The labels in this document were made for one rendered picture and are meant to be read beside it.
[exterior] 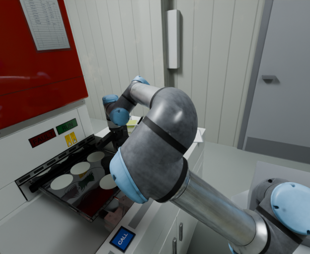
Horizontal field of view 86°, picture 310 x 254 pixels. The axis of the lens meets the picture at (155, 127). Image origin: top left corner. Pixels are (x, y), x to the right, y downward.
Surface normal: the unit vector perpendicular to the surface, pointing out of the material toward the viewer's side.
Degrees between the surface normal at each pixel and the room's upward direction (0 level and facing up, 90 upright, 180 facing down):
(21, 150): 90
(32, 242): 0
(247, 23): 90
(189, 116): 53
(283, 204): 41
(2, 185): 90
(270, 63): 90
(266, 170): 47
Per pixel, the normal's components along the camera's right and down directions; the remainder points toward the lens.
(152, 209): -0.07, -0.89
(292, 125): -0.48, 0.43
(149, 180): 0.19, 0.25
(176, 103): 0.07, -0.66
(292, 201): -0.32, -0.39
